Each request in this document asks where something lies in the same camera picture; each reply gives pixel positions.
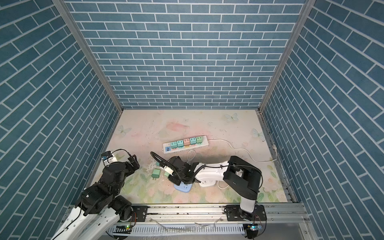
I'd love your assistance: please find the teal plug adapter top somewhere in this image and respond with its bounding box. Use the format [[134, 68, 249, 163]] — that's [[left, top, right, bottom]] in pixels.
[[170, 142, 178, 149]]

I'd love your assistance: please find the pink plug adapter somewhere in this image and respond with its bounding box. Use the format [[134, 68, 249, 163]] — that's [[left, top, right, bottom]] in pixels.
[[184, 139, 191, 146]]

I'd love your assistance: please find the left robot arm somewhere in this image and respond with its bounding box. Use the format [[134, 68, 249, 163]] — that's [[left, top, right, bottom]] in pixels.
[[52, 151, 140, 240]]

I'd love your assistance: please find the blue square power socket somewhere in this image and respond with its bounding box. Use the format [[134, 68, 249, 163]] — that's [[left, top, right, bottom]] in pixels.
[[174, 183, 193, 193]]

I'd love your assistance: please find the white square power socket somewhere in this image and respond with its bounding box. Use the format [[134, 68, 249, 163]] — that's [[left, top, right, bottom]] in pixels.
[[199, 178, 223, 188]]

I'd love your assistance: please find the white long power strip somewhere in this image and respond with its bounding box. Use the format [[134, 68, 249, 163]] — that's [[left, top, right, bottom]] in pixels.
[[162, 136, 209, 154]]

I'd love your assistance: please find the white power strip cable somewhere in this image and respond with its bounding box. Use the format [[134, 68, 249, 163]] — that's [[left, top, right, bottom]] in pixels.
[[207, 138, 278, 163]]

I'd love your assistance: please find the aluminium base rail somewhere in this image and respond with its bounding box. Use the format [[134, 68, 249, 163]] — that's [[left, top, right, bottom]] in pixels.
[[59, 203, 313, 238]]

